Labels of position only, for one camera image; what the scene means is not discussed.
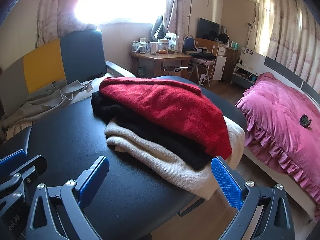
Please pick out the grey yellow blue armchair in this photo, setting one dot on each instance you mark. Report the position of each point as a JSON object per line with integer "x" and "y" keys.
{"x": 82, "y": 52}

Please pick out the cardboard box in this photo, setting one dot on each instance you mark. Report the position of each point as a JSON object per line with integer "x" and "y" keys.
{"x": 175, "y": 70}

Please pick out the beige sweater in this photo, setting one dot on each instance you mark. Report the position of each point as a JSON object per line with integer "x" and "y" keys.
{"x": 162, "y": 163}

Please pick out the round desk fan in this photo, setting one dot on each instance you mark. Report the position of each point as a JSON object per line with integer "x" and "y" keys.
{"x": 222, "y": 39}

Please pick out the beige patterned curtain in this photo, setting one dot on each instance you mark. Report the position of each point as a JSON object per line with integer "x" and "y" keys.
{"x": 287, "y": 30}

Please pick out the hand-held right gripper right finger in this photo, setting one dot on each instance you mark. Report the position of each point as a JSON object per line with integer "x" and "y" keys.
{"x": 226, "y": 185}

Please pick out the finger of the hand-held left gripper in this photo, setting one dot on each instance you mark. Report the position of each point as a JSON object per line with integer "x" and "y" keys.
{"x": 37, "y": 164}
{"x": 12, "y": 158}

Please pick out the white bed frame dark headboard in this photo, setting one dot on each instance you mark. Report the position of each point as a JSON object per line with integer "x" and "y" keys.
{"x": 282, "y": 66}

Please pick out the white cabinet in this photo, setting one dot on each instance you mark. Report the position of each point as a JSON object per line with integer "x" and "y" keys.
{"x": 221, "y": 63}

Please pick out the wooden backed chair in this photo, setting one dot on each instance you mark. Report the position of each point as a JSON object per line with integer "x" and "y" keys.
{"x": 205, "y": 43}

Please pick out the wooden desk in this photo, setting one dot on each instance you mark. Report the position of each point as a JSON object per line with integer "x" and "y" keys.
{"x": 162, "y": 56}

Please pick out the grey nightstand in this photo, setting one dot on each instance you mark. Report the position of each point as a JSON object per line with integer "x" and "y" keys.
{"x": 243, "y": 77}

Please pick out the orange fruit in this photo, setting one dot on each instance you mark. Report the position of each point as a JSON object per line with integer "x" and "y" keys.
{"x": 162, "y": 51}

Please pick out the white printed cushion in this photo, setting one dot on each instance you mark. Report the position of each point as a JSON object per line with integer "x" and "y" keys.
{"x": 18, "y": 129}

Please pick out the grey tied curtain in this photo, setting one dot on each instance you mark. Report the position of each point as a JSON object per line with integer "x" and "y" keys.
{"x": 157, "y": 28}

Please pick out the teal box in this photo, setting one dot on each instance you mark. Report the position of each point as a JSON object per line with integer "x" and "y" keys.
{"x": 235, "y": 45}

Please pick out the group of jars and boxes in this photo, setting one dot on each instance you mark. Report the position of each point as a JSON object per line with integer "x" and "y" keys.
{"x": 172, "y": 43}

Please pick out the pink ruffled bedspread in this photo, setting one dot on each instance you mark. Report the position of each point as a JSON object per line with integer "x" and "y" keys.
{"x": 275, "y": 110}

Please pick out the black television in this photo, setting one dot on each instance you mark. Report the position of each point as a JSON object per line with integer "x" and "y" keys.
{"x": 206, "y": 28}

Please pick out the blue padded chair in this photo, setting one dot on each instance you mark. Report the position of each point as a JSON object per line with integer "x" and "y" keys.
{"x": 188, "y": 42}

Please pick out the red knitted sweater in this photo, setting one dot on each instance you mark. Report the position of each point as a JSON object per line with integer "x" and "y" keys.
{"x": 170, "y": 105}

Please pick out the grey hoodie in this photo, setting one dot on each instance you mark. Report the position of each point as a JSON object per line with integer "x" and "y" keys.
{"x": 42, "y": 100}

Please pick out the pink patterned curtain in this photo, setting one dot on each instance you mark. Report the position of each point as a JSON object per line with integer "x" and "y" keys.
{"x": 180, "y": 5}
{"x": 57, "y": 10}

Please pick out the black sweater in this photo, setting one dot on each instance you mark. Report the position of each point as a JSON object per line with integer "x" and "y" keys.
{"x": 130, "y": 120}

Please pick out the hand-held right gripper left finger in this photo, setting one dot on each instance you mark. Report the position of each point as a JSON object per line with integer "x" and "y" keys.
{"x": 92, "y": 183}

